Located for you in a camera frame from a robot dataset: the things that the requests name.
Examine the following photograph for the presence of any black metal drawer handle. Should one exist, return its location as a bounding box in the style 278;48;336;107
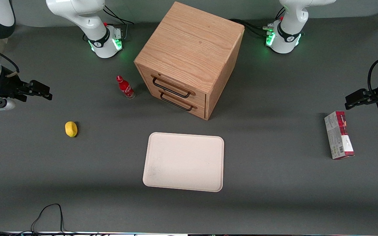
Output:
152;76;191;99
159;92;195;112

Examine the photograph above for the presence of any red coke bottle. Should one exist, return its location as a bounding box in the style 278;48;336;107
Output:
116;75;136;99

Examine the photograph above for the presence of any beige plastic tray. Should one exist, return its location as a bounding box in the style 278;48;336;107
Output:
142;132;225;192

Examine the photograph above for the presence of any yellow lemon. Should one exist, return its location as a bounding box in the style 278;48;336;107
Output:
65;121;78;138

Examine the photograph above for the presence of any black left arm base cable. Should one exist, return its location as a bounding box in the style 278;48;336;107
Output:
229;18;273;37

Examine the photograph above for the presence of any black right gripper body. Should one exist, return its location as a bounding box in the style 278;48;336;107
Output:
0;76;29;99

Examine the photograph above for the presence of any red and grey carton box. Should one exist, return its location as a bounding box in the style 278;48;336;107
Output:
324;111;355;160

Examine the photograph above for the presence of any black right arm base cable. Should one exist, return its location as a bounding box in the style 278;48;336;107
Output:
103;5;134;41

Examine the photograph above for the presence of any wooden drawer front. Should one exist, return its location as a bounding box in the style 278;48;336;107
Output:
139;66;207;106
150;84;206;119

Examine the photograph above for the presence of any black arm base cable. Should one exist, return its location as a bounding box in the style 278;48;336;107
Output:
229;18;273;37
103;5;134;41

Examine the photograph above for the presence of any wooden drawer cabinet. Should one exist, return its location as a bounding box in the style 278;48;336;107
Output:
134;1;245;121

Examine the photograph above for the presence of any thin black table edge cable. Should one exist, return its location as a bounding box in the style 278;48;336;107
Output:
0;203;111;236

